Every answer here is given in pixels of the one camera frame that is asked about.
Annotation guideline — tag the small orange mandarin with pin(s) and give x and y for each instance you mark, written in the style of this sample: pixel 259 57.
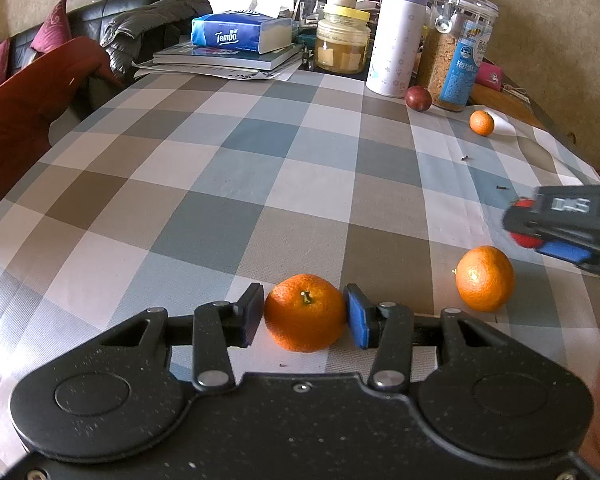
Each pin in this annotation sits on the small orange mandarin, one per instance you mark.
pixel 481 123

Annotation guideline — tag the blue tissue pack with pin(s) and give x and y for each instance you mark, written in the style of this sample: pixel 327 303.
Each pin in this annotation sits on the blue tissue pack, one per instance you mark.
pixel 230 32

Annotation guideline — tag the grey paperback book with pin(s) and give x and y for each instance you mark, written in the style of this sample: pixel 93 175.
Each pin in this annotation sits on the grey paperback book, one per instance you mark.
pixel 220 59

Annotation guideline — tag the red tomato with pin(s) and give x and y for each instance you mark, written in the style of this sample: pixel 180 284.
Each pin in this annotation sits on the red tomato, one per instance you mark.
pixel 526 241

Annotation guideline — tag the checked tablecloth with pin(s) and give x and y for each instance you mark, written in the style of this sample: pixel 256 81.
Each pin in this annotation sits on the checked tablecloth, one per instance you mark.
pixel 205 185

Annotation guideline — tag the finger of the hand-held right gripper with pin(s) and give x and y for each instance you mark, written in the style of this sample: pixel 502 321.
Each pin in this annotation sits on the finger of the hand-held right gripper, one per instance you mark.
pixel 562 251
pixel 522 221

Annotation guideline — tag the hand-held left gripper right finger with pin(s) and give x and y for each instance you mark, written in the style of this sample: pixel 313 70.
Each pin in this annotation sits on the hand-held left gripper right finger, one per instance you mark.
pixel 357 320

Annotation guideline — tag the grey puffer jacket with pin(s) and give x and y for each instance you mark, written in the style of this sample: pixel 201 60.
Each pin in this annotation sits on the grey puffer jacket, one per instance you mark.
pixel 145 25

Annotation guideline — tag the red chair cover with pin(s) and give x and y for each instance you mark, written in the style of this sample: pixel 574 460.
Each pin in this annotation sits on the red chair cover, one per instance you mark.
pixel 30 120

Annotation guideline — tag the clip-lid glass cereal jar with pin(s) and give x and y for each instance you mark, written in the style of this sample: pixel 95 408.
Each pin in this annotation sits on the clip-lid glass cereal jar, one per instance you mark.
pixel 455 60

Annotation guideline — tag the black leather sofa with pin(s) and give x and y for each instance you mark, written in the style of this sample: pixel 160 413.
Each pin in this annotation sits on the black leather sofa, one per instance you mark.
pixel 95 15

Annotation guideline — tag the yellow-lid glass jar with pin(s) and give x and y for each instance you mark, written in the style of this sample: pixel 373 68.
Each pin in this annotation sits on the yellow-lid glass jar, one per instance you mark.
pixel 341 45

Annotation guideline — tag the white lilac thermos bottle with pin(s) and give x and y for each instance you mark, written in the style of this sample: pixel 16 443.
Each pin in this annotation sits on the white lilac thermos bottle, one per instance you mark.
pixel 395 45

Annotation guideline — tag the dark red plum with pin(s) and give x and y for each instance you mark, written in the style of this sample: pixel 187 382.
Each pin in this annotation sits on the dark red plum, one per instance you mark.
pixel 419 98

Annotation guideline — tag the pink pouch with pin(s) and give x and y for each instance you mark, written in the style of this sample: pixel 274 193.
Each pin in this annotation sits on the pink pouch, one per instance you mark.
pixel 489 77

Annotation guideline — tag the small clear glass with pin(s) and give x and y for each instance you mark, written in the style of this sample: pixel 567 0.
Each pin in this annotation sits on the small clear glass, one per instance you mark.
pixel 311 12

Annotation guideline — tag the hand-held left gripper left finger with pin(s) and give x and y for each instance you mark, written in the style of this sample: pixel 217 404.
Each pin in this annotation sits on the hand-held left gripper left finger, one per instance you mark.
pixel 251 315

